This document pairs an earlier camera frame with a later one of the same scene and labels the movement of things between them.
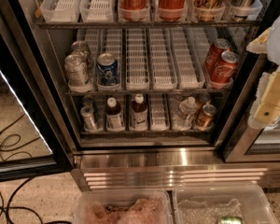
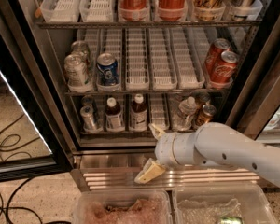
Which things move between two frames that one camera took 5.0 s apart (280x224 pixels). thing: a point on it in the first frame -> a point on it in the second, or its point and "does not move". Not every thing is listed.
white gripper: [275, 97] -> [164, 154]
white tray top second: [97, 3] does not move
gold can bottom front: [205, 118] does not move
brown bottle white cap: [139, 114] does not move
